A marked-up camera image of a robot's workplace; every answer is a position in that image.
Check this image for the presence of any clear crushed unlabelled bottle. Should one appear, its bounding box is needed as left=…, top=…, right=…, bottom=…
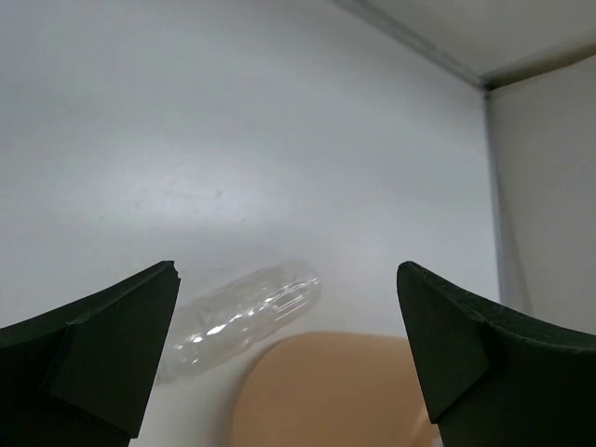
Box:
left=156, top=260, right=321, bottom=385

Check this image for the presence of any orange plastic bin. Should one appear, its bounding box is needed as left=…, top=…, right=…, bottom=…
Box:
left=228, top=332, right=440, bottom=447

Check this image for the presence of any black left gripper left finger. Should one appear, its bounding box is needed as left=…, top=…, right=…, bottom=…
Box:
left=1, top=261, right=181, bottom=446

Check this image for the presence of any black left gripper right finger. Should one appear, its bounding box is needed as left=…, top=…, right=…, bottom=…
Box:
left=397, top=262, right=595, bottom=446

